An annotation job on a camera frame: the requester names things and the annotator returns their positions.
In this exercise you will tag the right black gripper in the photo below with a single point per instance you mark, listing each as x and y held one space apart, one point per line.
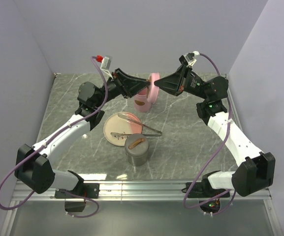
173 84

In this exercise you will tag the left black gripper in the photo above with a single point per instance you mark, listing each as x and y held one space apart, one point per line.
129 86

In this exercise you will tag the pink cylindrical container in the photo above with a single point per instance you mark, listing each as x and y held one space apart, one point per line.
140 101

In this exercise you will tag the pink round lid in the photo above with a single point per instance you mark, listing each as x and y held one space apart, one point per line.
153 89

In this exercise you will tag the metal tongs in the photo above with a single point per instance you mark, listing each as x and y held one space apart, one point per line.
151 132

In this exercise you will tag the grey round lid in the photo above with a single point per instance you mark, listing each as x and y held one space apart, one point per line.
136 145

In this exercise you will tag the grey cylindrical container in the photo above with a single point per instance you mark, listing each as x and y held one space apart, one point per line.
137 161

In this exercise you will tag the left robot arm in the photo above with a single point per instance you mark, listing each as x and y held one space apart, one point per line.
35 163

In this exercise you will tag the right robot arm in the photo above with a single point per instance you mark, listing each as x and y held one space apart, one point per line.
255 168

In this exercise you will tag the pink and cream plate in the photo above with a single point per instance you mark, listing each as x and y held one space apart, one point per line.
119 125

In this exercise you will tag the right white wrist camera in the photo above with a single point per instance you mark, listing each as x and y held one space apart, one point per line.
191 58

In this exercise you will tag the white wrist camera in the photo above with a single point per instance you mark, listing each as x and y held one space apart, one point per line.
105 63
191 58

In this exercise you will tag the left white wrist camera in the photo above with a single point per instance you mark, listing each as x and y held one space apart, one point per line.
105 63

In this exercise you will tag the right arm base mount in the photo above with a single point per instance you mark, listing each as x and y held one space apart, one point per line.
196 191

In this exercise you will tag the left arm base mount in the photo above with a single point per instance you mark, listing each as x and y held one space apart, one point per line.
77 199

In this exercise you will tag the aluminium rail frame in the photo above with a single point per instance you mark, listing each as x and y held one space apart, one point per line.
174 161

